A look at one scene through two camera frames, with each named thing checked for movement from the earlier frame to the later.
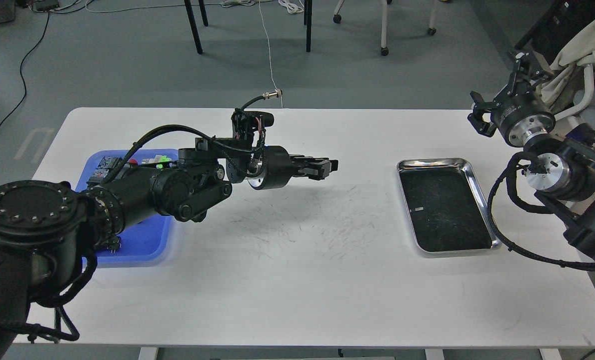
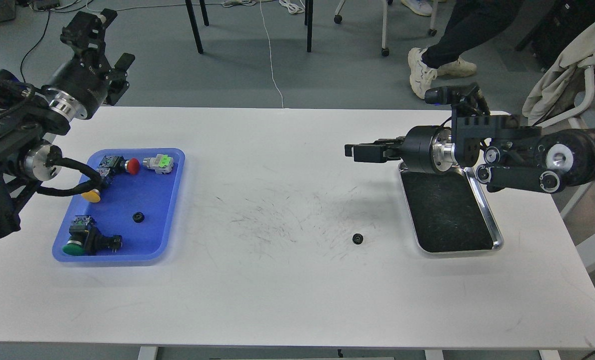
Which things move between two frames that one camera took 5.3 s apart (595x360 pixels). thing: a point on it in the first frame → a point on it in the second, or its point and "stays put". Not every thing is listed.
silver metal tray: x=448 y=211 stays put
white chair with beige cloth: x=586 y=67 stays put
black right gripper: x=522 y=117 → x=425 y=148
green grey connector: x=157 y=159 stays put
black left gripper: x=278 y=165 → x=81 y=88
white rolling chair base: x=384 y=52 stays put
